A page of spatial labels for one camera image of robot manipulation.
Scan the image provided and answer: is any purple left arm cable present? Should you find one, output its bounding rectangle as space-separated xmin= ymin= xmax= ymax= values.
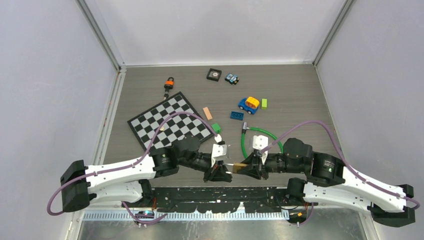
xmin=46 ymin=111 xmax=221 ymax=217

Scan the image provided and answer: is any blue toy brick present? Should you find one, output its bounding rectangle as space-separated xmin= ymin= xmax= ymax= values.
xmin=230 ymin=111 xmax=244 ymax=121

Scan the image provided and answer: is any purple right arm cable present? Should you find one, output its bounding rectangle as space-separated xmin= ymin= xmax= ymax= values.
xmin=259 ymin=120 xmax=421 ymax=211

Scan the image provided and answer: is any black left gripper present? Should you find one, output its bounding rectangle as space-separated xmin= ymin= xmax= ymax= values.
xmin=179 ymin=152 xmax=232 ymax=183

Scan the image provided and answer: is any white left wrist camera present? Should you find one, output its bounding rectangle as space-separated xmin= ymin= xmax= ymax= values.
xmin=210 ymin=134 xmax=229 ymax=167

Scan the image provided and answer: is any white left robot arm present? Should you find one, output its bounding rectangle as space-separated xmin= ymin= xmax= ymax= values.
xmin=60 ymin=136 xmax=232 ymax=213

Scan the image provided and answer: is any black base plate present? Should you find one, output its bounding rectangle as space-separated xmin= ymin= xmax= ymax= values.
xmin=127 ymin=186 xmax=310 ymax=214

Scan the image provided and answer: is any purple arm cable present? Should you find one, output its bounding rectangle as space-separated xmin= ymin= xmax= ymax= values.
xmin=46 ymin=111 xmax=221 ymax=217
xmin=259 ymin=120 xmax=421 ymax=211

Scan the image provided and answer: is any blue yellow toy car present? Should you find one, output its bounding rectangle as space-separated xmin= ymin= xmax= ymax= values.
xmin=237 ymin=96 xmax=260 ymax=115

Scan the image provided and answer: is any aluminium frame rail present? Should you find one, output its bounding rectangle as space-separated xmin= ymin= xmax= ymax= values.
xmin=89 ymin=65 xmax=127 ymax=165

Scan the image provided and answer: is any green toy brick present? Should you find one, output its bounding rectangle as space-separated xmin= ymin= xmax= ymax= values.
xmin=211 ymin=123 xmax=222 ymax=134

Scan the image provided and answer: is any black square box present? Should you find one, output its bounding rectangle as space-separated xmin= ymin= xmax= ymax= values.
xmin=206 ymin=68 xmax=222 ymax=82

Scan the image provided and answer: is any green cable lock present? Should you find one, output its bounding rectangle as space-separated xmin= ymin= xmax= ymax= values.
xmin=240 ymin=121 xmax=284 ymax=160

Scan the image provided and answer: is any small wooden block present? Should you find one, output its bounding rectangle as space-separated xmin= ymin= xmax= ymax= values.
xmin=203 ymin=107 xmax=213 ymax=120

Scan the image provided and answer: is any lime green block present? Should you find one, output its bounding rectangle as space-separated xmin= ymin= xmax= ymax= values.
xmin=261 ymin=98 xmax=268 ymax=110

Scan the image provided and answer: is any brass padlock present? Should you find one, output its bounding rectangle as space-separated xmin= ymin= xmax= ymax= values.
xmin=223 ymin=163 xmax=248 ymax=174

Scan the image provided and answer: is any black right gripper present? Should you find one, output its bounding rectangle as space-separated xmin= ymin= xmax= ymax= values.
xmin=235 ymin=150 xmax=304 ymax=180

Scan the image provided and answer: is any orange black padlock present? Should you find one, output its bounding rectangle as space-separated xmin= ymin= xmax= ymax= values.
xmin=164 ymin=77 xmax=174 ymax=93

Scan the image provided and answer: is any blue owl toy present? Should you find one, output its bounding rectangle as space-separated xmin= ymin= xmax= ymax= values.
xmin=224 ymin=73 xmax=240 ymax=85

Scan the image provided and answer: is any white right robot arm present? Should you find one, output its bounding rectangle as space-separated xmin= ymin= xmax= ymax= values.
xmin=233 ymin=135 xmax=416 ymax=228

